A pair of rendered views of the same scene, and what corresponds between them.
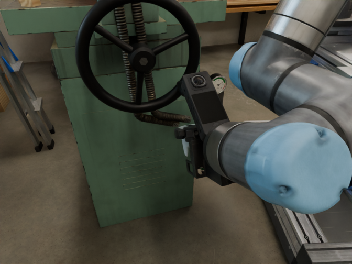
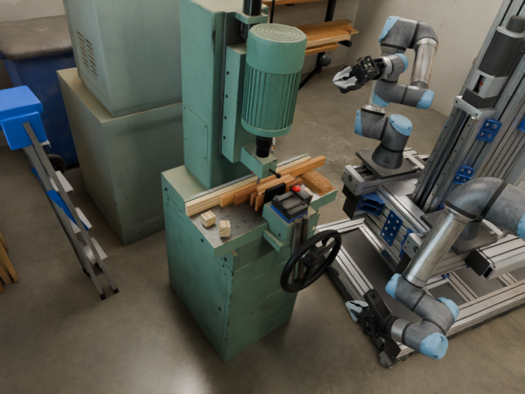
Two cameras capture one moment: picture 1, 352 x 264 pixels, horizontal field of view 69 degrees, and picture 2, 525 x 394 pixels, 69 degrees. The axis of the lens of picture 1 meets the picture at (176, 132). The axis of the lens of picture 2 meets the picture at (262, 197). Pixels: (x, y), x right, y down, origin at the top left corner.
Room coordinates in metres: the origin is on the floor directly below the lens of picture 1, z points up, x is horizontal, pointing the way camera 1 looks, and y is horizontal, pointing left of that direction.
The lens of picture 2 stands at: (-0.14, 0.68, 1.86)
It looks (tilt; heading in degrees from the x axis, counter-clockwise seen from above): 40 degrees down; 333
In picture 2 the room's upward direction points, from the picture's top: 8 degrees clockwise
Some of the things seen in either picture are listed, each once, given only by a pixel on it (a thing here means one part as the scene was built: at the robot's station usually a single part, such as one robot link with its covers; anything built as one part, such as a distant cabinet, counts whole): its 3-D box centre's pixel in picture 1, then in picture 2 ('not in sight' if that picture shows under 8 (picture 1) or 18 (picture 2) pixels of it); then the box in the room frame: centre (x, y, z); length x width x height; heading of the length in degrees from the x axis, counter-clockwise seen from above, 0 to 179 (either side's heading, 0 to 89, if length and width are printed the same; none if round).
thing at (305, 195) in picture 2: not in sight; (293, 202); (0.73, 0.12, 0.99); 0.13 x 0.11 x 0.06; 106
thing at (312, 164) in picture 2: not in sight; (276, 179); (0.94, 0.09, 0.92); 0.54 x 0.02 x 0.04; 106
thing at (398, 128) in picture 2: not in sight; (396, 130); (1.07, -0.58, 0.98); 0.13 x 0.12 x 0.14; 51
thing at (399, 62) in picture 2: not in sight; (392, 66); (0.98, -0.35, 1.35); 0.11 x 0.08 x 0.09; 106
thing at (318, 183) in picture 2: not in sight; (317, 179); (0.90, -0.08, 0.92); 0.14 x 0.09 x 0.04; 16
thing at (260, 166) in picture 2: not in sight; (258, 161); (0.93, 0.18, 1.03); 0.14 x 0.07 x 0.09; 16
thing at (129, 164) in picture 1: (131, 121); (232, 259); (1.03, 0.21, 0.36); 0.58 x 0.45 x 0.71; 16
